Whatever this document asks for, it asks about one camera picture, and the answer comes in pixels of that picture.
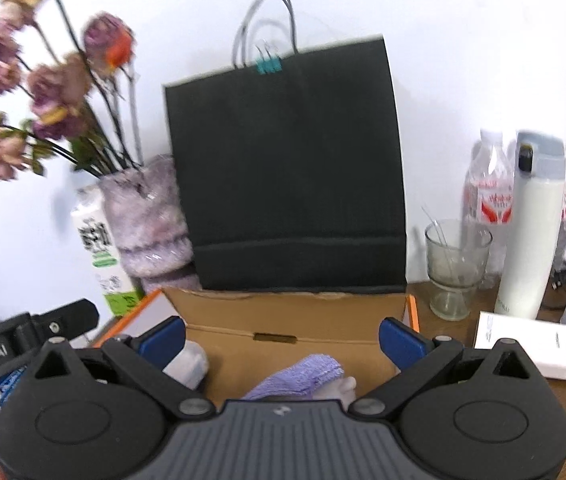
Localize white rounded object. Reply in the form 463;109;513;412
162;340;210;391

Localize teal binder clip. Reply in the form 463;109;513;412
255;42;284;76

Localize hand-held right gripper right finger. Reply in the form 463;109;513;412
350;316;536;421

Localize black paper bag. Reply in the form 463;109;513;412
163;0;408;295

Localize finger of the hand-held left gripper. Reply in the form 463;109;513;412
30;299;100;347

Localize white green milk carton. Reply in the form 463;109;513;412
70;185;146;317

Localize black cables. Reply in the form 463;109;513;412
543;269;566;308

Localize clear glass cup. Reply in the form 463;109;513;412
424;219;494;322

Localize white rectangular box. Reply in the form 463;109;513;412
473;311;566;382

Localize dried flower bouquet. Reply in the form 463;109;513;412
0;0;144;181

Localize orange-edged cardboard box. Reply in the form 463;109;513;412
90;285;421;411

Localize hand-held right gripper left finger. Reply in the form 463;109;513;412
30;316;216;418

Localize white thermos flask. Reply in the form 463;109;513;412
494;130;566;320

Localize purple cloth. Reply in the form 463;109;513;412
240;354;344;401

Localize pale pink object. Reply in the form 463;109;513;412
313;376;358;403

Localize glass stirring rod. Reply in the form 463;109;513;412
422;205;464;281

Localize purple glazed vase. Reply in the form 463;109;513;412
99;156;204;295

